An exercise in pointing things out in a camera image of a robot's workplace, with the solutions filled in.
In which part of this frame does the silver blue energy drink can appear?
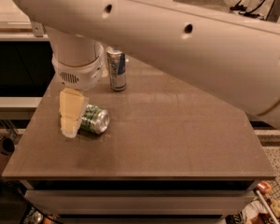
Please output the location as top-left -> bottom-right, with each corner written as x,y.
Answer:
106,47 -> 126,91

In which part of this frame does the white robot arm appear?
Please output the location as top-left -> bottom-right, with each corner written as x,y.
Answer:
12,0 -> 280,130

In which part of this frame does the green soda can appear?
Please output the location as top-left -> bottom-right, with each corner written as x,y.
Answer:
80,105 -> 109,134

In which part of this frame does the metal rail bracket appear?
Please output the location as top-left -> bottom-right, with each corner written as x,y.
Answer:
31,21 -> 46,37
266,0 -> 280,22

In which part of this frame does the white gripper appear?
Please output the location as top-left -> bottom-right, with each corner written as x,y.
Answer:
52,42 -> 105,138

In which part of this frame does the wire basket with items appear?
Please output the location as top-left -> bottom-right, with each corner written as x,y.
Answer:
240,181 -> 280,224

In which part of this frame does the right metal rail bracket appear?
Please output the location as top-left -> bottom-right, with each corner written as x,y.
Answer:
266,0 -> 280,22

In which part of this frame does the dark round object lower left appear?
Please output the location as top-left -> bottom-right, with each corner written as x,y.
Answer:
0,138 -> 15,156

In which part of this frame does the left metal rail bracket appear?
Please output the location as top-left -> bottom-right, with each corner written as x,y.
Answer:
31,21 -> 46,37

